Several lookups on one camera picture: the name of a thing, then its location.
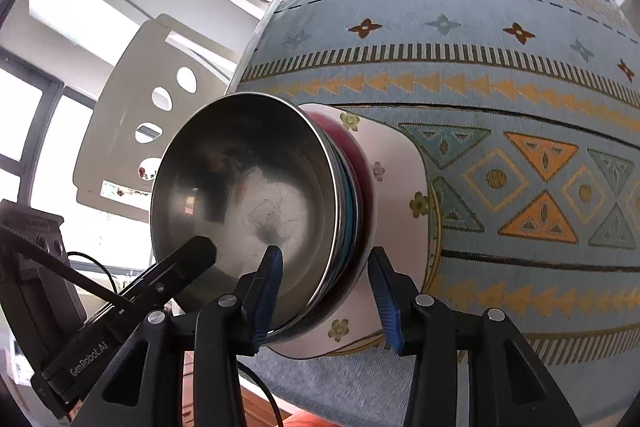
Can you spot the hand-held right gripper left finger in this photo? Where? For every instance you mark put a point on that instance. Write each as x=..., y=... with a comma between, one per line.
x=267, y=287

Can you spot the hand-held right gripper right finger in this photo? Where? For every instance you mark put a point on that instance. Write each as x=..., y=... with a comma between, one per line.
x=387, y=297

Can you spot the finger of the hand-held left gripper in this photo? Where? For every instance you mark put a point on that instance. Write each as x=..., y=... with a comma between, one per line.
x=192, y=254

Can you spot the small floral square plate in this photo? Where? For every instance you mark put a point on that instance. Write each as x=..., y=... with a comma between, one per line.
x=431, y=227

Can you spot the large tree print square plate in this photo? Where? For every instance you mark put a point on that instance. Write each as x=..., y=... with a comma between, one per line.
x=395, y=187

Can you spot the magenta steel bowl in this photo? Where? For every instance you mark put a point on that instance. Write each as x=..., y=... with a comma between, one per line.
x=362, y=187

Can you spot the window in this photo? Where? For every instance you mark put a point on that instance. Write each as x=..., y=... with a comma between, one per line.
x=30, y=117

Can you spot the patterned woven table mat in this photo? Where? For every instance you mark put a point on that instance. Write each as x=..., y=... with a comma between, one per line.
x=500, y=82

